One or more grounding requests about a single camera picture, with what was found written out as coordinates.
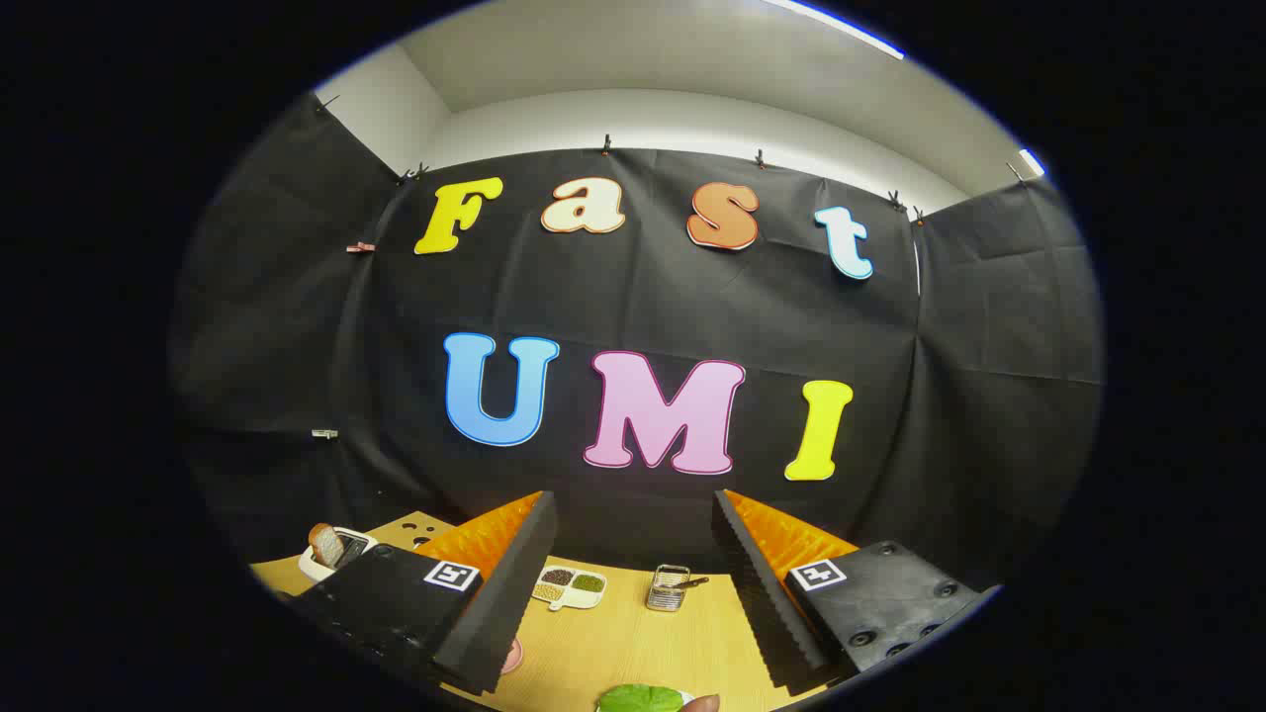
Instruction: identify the long ceiling light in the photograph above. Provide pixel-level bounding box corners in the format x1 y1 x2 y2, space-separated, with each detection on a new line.
762 0 906 60

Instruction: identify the white toaster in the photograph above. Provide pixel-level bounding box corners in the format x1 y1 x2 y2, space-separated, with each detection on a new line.
299 527 380 582

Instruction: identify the white divided dish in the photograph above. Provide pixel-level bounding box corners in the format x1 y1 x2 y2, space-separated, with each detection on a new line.
532 564 608 611

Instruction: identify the green lettuce leaf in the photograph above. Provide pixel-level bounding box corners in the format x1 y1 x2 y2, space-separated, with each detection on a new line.
596 683 685 712

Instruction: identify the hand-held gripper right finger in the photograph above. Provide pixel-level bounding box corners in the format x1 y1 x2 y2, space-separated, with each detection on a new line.
712 489 992 695

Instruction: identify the black backdrop cloth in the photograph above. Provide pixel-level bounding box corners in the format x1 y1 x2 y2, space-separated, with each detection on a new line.
168 94 1104 594

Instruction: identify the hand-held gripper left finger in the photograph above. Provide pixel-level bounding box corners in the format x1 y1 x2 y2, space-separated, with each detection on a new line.
292 489 558 696

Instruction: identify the metal wire basket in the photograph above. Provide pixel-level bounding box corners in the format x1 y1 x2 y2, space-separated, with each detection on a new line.
646 565 691 613

